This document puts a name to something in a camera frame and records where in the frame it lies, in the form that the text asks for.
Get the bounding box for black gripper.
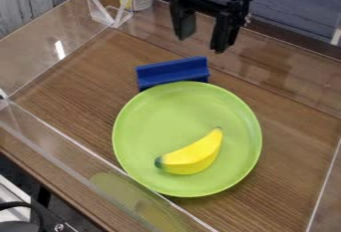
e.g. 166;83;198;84
170;0;253;54

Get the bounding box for yellow toy banana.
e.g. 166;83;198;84
155;127;223;175

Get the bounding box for green round plate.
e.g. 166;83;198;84
112;82;263;197

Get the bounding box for blue foam block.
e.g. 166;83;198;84
136;56;210;91

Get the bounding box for clear acrylic corner bracket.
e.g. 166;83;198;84
87;0;134;29

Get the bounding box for clear acrylic enclosure wall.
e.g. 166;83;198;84
0;0;341;232

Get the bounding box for black cable bottom left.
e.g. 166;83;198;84
0;201;48;232

